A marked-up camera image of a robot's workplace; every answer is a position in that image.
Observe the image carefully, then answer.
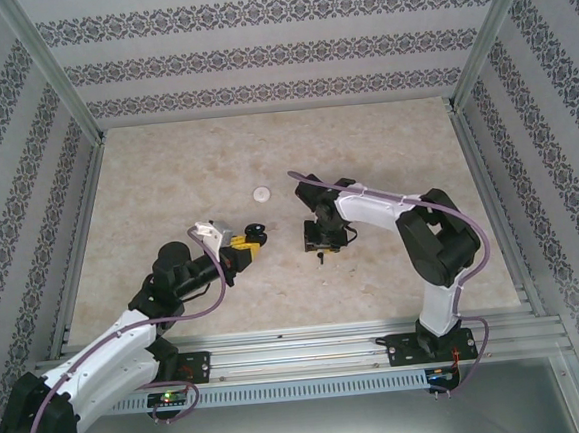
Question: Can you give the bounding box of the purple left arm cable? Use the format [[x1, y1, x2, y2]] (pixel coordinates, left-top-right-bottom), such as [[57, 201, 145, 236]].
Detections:
[[5, 224, 238, 433]]

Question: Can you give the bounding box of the aluminium frame side rail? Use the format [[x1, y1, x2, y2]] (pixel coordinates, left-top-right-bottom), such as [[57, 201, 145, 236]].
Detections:
[[448, 99, 549, 324], [32, 133, 126, 360]]

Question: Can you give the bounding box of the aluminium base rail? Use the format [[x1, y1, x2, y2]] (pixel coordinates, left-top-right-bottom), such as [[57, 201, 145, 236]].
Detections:
[[26, 304, 575, 401]]

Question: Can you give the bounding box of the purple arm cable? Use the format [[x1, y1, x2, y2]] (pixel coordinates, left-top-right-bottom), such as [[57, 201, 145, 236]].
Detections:
[[5, 224, 238, 433], [286, 155, 503, 412]]

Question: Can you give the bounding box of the grey sheet metal panel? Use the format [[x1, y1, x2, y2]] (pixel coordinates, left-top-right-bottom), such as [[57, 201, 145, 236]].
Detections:
[[14, 376, 579, 433]]

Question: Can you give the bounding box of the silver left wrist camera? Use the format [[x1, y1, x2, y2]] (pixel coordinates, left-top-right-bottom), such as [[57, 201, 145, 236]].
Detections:
[[193, 218, 238, 254]]

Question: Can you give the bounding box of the slotted grey cable duct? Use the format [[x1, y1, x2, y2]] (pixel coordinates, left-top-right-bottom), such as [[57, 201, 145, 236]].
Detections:
[[100, 368, 431, 418]]

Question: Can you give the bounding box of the small green circuit board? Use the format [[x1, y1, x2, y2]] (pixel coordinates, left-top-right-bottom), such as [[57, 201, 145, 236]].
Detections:
[[146, 388, 191, 409], [428, 365, 460, 383]]

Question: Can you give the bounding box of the black earbud charging case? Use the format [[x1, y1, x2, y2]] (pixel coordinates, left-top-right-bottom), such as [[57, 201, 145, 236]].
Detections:
[[243, 219, 273, 245]]

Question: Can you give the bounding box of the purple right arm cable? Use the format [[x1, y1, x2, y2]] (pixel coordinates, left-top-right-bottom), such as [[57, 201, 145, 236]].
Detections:
[[286, 155, 503, 412]]

